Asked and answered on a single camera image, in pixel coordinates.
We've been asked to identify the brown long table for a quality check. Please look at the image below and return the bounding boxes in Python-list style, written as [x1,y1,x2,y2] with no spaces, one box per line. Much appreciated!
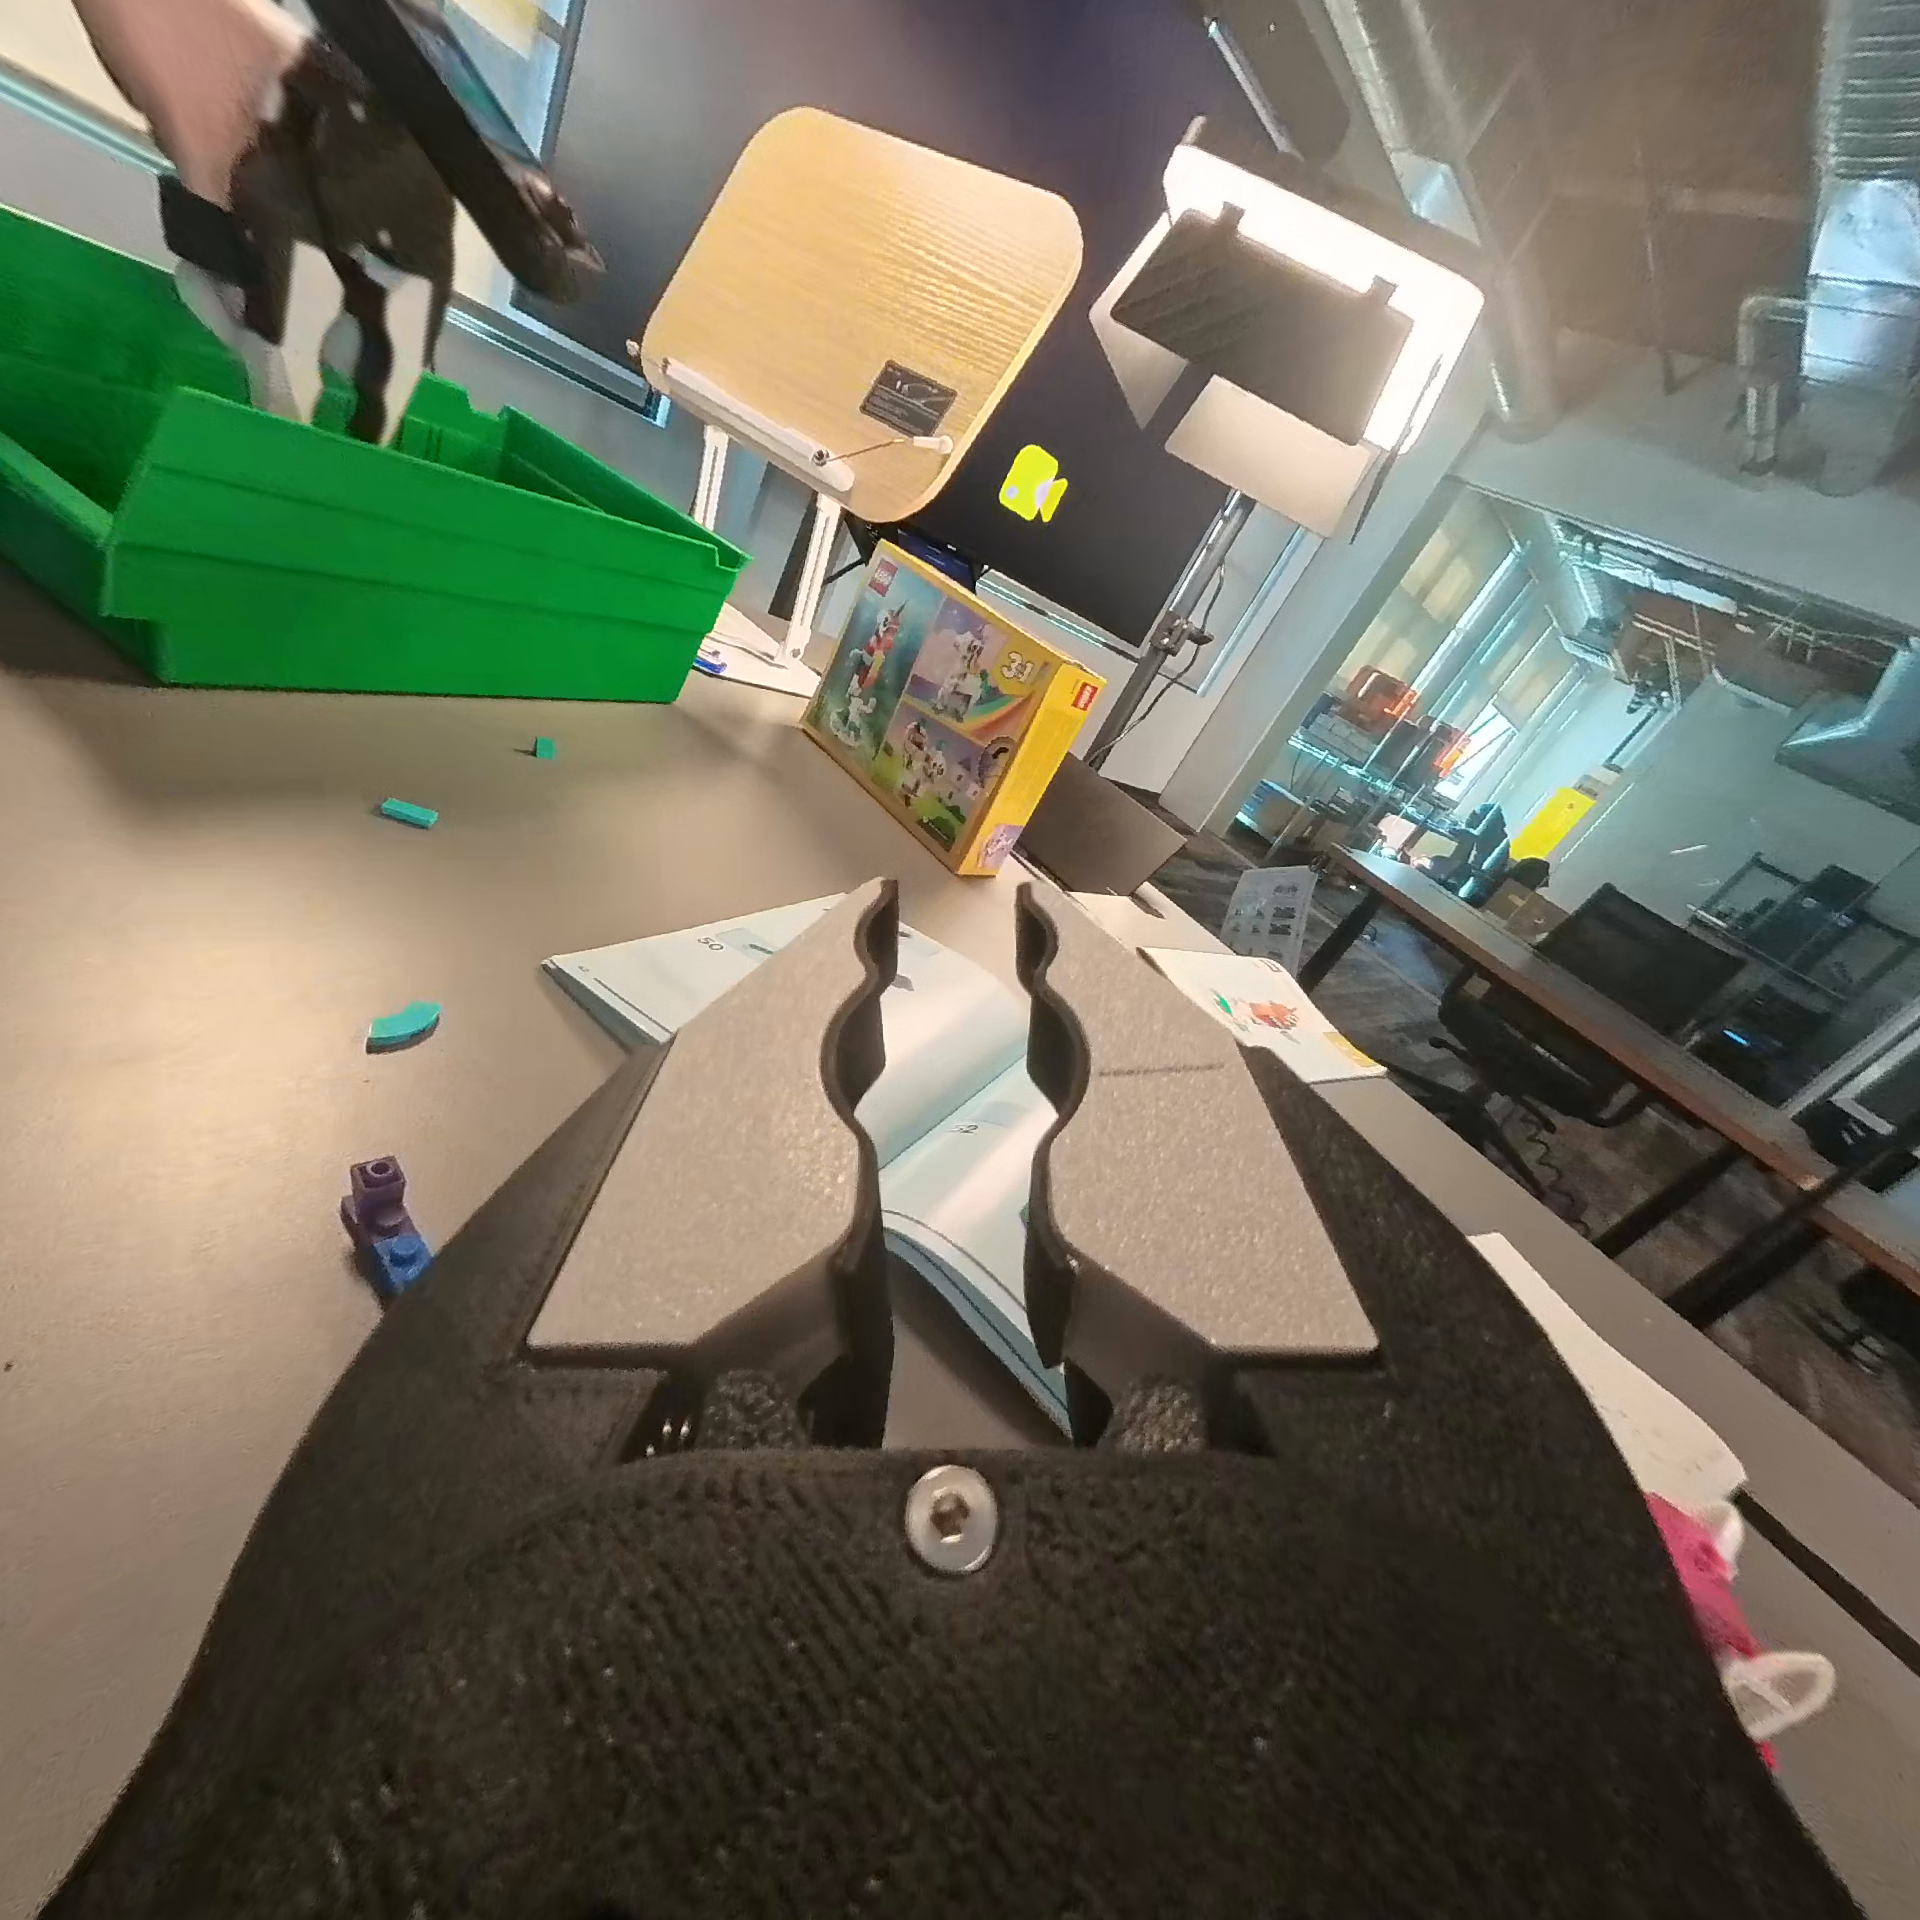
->
[1333,840,1920,1291]

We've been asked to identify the white paper sheet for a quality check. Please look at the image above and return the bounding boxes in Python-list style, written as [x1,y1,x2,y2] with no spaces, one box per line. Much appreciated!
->
[1468,1230,1749,1503]

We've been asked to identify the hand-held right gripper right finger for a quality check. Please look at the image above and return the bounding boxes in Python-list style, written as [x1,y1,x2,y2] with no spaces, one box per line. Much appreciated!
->
[1015,882,1382,1450]

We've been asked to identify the black office chair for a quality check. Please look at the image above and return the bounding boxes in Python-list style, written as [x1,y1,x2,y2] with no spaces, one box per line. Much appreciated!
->
[1438,882,1754,1129]

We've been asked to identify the printed paper sign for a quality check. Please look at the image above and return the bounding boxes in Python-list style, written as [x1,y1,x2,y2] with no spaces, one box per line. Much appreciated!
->
[1228,867,1322,962]

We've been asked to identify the light blue instruction booklet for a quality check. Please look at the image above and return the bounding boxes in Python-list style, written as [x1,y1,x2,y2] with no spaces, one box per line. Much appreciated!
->
[545,893,1082,1440]

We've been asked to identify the colourful toy set box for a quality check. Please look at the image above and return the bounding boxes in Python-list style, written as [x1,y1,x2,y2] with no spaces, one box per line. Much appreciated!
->
[799,538,1114,881]

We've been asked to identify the studio light on stand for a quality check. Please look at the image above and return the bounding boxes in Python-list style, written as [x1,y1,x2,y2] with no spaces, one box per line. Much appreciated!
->
[1089,143,1489,789]

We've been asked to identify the wooden book stand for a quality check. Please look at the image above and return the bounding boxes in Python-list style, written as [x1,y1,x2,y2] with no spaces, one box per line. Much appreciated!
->
[627,105,1085,664]

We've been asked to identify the booklet with orange picture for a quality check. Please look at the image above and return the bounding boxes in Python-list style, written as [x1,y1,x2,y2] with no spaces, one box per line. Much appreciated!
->
[1135,944,1389,1087]

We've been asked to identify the person's left hand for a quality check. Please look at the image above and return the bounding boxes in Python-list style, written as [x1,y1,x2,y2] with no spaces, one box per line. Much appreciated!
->
[70,0,313,191]

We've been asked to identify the pink white toy brick model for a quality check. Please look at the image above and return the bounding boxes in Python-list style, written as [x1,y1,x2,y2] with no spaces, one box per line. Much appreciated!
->
[1641,1494,1839,1776]

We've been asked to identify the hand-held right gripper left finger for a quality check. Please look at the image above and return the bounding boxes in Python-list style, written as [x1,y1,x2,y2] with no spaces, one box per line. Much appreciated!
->
[522,879,902,1450]

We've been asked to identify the black laptop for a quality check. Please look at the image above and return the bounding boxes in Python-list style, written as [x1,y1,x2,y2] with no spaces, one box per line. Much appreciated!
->
[1018,755,1190,896]

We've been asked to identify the blue purple toy brick assembly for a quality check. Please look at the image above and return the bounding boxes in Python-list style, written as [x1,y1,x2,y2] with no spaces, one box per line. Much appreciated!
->
[338,1154,437,1299]

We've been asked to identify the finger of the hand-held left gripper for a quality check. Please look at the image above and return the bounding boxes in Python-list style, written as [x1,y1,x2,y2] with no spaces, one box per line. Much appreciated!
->
[171,259,325,433]
[319,257,406,448]

